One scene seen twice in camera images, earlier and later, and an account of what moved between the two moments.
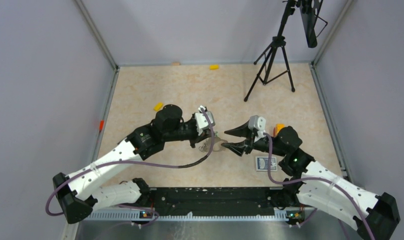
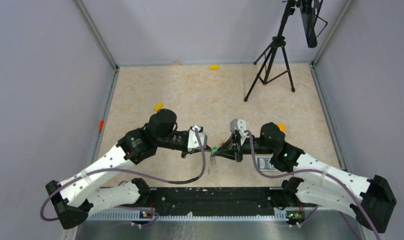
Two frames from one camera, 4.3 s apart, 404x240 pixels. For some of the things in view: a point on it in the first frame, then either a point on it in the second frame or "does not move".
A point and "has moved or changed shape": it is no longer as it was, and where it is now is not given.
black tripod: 276,63 does not move
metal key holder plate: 217,146 has moved or changed shape
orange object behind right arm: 278,127 does not move
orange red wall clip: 101,124 does not move
